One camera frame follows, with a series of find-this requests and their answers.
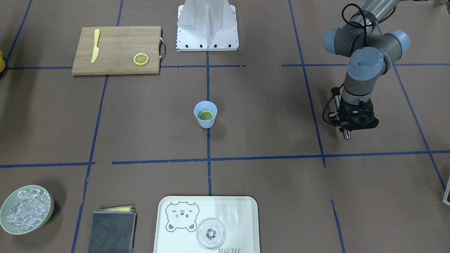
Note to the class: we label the grey folded cloth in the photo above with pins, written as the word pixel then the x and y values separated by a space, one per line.
pixel 113 230

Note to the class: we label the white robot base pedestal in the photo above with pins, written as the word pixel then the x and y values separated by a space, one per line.
pixel 207 25

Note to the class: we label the white bear tray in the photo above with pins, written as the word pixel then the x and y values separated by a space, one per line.
pixel 179 216

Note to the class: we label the steel muddler black tip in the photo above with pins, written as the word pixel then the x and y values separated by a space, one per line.
pixel 337 101

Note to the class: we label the clear glass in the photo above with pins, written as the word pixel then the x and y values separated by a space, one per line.
pixel 211 233

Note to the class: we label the whole lemons pile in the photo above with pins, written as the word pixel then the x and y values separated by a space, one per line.
pixel 2 62

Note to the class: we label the green bowl of ice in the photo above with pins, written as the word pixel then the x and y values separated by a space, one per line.
pixel 26 210

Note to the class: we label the light blue paper cup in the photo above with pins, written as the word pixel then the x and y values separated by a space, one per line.
pixel 205 105

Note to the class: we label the bamboo cutting board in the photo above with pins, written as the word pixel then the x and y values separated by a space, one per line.
pixel 117 47

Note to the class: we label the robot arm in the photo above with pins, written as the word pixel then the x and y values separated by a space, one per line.
pixel 371 56

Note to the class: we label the yellow plastic knife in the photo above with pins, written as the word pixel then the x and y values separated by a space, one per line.
pixel 95 52

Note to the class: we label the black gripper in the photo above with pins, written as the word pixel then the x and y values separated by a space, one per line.
pixel 342 113

